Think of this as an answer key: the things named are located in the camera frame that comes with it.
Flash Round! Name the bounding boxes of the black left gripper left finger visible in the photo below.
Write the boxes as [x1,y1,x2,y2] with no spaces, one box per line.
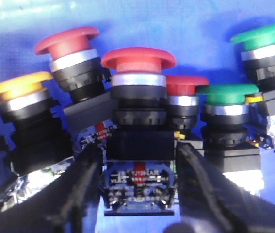
[0,145,102,233]

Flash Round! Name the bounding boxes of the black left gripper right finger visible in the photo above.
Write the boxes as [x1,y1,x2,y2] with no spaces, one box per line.
[176,142,275,233]

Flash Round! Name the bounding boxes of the yellow mushroom push button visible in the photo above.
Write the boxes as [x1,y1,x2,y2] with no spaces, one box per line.
[0,71,76,202]

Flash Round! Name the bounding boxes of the red mushroom push button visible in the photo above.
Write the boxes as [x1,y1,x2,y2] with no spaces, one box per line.
[101,47,176,216]

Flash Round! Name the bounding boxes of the green push button centre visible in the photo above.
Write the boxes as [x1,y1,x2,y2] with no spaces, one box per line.
[196,84,264,196]

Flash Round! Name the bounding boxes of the green push button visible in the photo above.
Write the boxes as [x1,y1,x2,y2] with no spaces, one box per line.
[196,84,264,196]
[230,23,275,152]

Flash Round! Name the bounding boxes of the red push button behind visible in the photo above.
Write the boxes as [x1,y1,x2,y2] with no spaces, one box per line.
[166,75,209,153]

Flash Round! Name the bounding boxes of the red push button tilted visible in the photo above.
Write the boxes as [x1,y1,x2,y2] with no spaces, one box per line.
[34,26,120,151]

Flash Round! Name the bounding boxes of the green push button right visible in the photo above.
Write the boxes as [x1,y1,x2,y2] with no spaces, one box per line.
[230,23,275,152]

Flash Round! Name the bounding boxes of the large blue crate left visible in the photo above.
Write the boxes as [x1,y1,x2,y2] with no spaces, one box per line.
[0,0,275,233]

